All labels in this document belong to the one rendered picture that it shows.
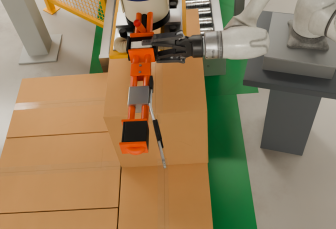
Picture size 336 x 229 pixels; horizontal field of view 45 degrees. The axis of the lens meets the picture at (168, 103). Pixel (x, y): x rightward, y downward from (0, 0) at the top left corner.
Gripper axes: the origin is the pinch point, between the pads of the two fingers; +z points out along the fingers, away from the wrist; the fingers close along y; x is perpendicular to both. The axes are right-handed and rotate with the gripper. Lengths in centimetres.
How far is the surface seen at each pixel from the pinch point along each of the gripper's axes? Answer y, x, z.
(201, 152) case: 60, -5, -18
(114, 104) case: 29.1, 0.5, 14.9
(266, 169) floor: 124, 20, -56
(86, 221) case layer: 69, -30, 32
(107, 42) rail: 64, 73, 31
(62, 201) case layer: 69, -21, 44
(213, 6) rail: 64, 99, -31
